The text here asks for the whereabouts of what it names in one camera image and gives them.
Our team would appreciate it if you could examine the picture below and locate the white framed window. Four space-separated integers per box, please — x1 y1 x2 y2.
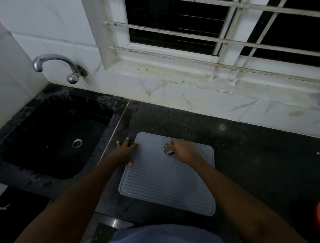
82 0 320 83

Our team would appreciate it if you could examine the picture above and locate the person's right forearm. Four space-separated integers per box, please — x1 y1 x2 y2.
192 156 308 243

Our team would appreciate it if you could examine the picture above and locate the chrome wall faucet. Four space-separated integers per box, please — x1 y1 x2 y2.
32 54 88 84

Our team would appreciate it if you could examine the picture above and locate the small black white round scrubber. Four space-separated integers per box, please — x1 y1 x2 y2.
163 142 176 156

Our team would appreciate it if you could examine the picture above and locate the grey ribbed silicone mat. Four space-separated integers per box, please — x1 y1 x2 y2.
118 132 216 217

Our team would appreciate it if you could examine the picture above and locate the person's right hand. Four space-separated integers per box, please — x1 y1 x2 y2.
166 139 201 165

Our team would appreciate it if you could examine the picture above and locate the white metal window grille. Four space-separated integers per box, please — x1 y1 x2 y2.
101 0 320 85

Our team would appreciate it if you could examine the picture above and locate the person's light blue shirt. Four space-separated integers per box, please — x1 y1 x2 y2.
109 224 223 243

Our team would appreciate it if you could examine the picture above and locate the person's left hand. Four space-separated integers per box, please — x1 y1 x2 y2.
108 137 139 168

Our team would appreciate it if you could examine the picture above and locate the black stone sink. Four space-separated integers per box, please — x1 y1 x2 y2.
0 93 115 181

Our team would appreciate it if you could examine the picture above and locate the person's left forearm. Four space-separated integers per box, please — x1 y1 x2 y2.
14 157 121 243

